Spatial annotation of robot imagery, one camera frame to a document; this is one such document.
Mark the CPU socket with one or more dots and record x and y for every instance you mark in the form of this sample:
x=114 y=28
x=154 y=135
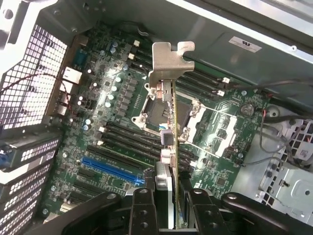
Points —
x=151 y=110

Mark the black open PC case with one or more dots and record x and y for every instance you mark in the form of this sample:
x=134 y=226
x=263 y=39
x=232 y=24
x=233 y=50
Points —
x=220 y=24

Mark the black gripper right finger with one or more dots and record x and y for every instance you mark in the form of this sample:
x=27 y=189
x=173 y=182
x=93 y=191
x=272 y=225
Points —
x=207 y=215

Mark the black RAM slot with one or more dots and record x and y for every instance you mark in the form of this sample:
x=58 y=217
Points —
x=207 y=80
x=141 y=67
x=207 y=87
x=129 y=147
x=132 y=139
x=132 y=132
x=207 y=73

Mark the green Dell motherboard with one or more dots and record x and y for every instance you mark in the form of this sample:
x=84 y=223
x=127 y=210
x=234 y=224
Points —
x=210 y=169

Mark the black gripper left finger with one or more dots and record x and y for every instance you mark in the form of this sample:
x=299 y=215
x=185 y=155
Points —
x=144 y=213

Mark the blue expansion slot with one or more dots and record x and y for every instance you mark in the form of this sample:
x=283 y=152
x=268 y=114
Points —
x=110 y=170

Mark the metal socket cover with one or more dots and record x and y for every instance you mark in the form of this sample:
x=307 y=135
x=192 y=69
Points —
x=231 y=132

